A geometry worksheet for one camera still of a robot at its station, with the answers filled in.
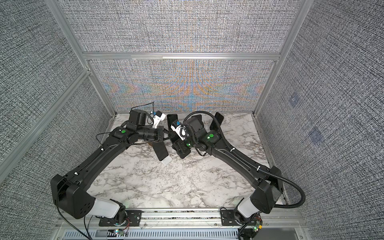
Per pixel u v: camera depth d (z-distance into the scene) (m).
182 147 0.65
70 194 0.40
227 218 0.73
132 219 0.73
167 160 0.92
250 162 0.44
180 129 0.65
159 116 0.69
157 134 0.64
